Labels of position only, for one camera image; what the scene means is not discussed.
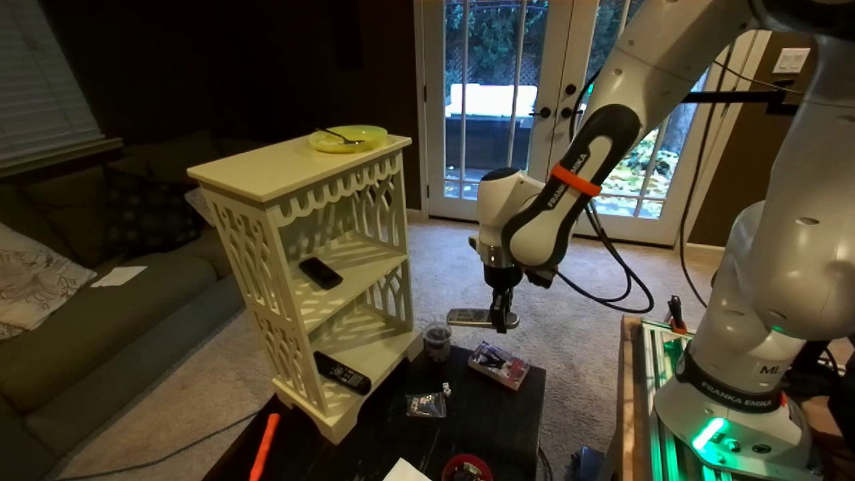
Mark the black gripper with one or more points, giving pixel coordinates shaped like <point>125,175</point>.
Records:
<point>503,281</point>

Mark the grey remote control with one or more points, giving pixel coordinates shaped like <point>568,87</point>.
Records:
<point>469,317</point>

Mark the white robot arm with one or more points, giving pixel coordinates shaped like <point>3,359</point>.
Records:
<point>786,274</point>

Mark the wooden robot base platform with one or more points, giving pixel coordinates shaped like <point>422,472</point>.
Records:
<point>642,451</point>

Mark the black remote lower shelf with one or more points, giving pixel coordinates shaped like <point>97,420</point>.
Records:
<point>342,376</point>

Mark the black remote shelf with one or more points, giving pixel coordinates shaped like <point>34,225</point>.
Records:
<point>342,376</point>
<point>318,274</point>

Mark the black remote middle shelf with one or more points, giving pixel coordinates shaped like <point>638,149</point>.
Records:
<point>318,274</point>

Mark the white lattice shelf unit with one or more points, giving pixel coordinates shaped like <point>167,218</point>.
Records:
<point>318,248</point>

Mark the crumpled clear wrapper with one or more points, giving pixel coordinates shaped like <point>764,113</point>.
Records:
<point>429,404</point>

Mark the white paper note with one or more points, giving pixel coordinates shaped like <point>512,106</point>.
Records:
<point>404,472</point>

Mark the spoon on plate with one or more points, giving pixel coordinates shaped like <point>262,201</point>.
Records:
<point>340,137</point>

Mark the glass french doors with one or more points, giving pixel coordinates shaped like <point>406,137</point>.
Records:
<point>500,85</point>

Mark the yellow plate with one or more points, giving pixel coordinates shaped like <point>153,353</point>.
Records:
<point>369,137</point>

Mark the grey fabric couch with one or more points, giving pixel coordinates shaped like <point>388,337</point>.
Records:
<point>105,349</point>

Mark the white paper on couch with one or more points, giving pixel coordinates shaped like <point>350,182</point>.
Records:
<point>118,276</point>

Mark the light cushion on couch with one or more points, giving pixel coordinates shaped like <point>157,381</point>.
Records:
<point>34,281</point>

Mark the window blinds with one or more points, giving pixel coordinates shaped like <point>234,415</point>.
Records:
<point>43,113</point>

